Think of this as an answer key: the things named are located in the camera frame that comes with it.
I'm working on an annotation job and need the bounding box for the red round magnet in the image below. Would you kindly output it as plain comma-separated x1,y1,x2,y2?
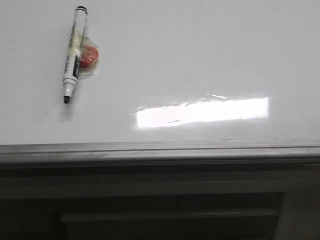
80,45,99,68

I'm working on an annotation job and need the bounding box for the white black whiteboard marker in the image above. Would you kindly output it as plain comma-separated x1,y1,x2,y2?
62,6,88,104

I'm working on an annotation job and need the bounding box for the white whiteboard with aluminium frame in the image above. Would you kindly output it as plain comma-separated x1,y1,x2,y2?
0,0,320,166

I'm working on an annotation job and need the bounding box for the grey metal table frame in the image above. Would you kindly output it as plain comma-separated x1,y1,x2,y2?
0,162,320,240

